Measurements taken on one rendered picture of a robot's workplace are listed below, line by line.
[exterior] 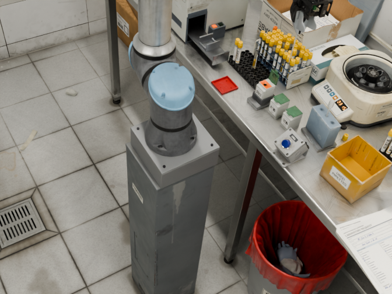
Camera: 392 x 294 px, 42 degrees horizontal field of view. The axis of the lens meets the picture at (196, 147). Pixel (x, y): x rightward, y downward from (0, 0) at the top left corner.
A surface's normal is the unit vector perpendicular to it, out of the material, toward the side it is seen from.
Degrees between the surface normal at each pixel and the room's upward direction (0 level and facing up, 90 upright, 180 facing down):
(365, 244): 1
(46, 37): 90
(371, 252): 1
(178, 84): 10
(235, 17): 90
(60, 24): 90
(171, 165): 3
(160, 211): 90
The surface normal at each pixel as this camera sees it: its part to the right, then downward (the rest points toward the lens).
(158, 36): 0.25, 0.76
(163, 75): 0.10, -0.51
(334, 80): -0.92, 0.25
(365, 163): -0.80, 0.40
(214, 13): 0.52, 0.67
